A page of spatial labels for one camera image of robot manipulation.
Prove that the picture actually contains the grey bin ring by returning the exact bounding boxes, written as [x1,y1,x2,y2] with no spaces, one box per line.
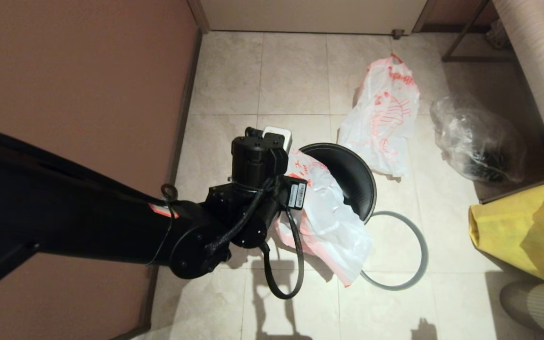
[361,211,428,291]

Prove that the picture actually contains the black round trash bin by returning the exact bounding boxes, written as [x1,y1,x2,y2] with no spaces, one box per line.
[299,143,377,223]

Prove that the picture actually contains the clear plastic bag dark contents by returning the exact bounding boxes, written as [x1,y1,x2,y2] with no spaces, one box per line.
[429,94,525,185]

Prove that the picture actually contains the yellow fabric bag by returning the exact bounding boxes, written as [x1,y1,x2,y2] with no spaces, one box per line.
[468,179,544,285]

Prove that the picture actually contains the white crumpled fabric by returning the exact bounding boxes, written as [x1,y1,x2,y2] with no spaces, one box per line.
[485,20,510,50]

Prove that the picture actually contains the brown cabinet side panel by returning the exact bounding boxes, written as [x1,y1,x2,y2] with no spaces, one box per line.
[0,0,204,340]

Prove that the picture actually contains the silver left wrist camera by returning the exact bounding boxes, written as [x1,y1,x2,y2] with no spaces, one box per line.
[263,126,293,153]

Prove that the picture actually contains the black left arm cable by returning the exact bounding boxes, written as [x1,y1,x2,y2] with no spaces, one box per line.
[205,177,306,300]

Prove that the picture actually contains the brown metal table frame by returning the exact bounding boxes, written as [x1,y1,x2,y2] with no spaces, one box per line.
[441,0,516,64]

